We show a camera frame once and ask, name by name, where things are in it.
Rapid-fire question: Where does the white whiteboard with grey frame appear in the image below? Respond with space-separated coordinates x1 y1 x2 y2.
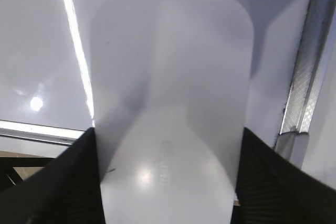
0 0 336 162

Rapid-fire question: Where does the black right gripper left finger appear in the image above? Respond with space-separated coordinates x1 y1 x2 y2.
1 127 105 223

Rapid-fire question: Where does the white whiteboard eraser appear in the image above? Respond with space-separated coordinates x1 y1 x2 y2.
90 0 254 223

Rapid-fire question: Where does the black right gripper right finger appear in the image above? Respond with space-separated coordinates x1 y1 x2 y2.
236 128 335 223

